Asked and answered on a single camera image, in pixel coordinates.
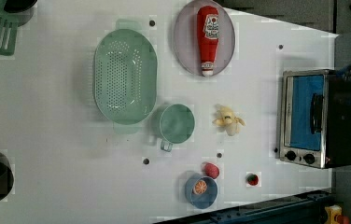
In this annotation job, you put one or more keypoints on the yellow plush banana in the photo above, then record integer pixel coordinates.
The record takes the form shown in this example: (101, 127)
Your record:
(227, 120)

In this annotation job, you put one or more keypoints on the green mug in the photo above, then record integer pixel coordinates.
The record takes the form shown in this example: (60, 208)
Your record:
(174, 124)

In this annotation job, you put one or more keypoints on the pink red plush fruit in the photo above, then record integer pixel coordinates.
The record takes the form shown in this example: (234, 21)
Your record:
(211, 170)

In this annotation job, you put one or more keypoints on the green perforated colander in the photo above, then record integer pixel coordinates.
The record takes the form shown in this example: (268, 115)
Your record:
(125, 77)

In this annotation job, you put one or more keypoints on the grey round plate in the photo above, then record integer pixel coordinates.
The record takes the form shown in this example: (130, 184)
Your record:
(185, 38)

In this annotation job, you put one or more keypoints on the orange slice toy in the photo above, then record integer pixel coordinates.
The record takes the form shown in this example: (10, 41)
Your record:
(200, 187)

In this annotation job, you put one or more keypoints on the blue bowl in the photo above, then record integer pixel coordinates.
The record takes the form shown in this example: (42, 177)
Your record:
(207, 197)

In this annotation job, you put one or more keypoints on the red plush ketchup bottle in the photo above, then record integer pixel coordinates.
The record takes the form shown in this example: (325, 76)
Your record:
(207, 36)

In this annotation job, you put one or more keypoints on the small red strawberry toy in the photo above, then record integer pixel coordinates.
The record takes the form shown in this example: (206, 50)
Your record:
(252, 180)

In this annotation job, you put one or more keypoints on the black silver toaster oven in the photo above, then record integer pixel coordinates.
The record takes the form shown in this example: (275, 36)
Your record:
(315, 119)

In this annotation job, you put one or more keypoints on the black pot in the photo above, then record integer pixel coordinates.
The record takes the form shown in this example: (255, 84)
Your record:
(24, 10)

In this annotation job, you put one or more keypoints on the yellow toy figure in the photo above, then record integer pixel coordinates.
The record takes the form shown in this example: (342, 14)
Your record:
(335, 215)

